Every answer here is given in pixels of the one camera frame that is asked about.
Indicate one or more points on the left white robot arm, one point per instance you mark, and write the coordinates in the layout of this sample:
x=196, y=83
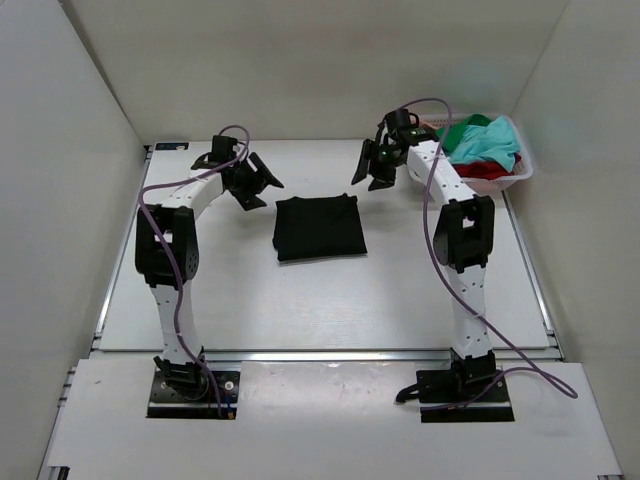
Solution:
x=167, y=250

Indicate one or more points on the teal t shirt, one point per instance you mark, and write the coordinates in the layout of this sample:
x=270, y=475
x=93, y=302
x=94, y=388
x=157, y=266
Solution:
x=497, y=141

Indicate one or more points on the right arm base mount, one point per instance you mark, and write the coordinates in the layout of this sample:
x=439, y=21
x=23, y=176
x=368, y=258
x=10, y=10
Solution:
x=469, y=390

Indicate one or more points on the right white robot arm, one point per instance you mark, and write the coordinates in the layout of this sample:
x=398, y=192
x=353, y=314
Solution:
x=460, y=247

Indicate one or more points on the black t shirt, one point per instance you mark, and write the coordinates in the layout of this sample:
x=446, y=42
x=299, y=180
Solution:
x=313, y=228

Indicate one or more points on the white plastic laundry basket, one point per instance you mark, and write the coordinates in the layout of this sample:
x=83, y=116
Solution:
x=523, y=168

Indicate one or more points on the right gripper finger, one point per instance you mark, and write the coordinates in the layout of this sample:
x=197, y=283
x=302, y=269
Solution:
x=362, y=168
x=384, y=182

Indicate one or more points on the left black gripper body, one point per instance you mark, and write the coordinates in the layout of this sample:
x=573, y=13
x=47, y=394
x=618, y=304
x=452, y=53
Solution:
x=251, y=181

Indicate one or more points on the red t shirt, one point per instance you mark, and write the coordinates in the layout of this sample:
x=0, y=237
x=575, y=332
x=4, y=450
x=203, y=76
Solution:
x=483, y=169

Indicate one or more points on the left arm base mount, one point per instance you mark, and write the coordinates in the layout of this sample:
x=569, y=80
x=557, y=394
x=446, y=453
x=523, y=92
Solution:
x=185, y=392

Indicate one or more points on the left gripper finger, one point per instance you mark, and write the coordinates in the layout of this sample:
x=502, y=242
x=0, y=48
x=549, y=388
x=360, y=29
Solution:
x=263, y=172
x=248, y=201

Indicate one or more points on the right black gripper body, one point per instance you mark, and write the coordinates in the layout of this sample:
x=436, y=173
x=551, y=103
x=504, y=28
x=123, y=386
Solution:
x=376, y=163

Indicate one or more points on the green t shirt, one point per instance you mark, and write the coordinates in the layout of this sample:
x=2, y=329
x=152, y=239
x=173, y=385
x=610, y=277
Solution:
x=457, y=130

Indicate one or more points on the blue label sticker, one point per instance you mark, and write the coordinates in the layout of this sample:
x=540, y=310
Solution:
x=171, y=146

